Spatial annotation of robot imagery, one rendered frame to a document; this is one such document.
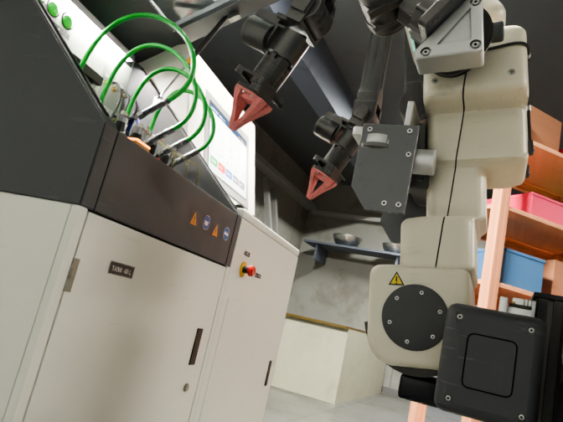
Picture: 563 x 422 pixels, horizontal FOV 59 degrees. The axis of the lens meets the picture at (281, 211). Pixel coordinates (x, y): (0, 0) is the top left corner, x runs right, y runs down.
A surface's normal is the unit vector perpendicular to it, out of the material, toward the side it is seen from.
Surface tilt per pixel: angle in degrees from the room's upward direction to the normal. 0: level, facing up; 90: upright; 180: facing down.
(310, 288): 90
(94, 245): 90
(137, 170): 90
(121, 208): 90
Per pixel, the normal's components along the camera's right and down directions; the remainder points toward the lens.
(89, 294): 0.93, 0.14
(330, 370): -0.38, -0.28
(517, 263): 0.36, -0.11
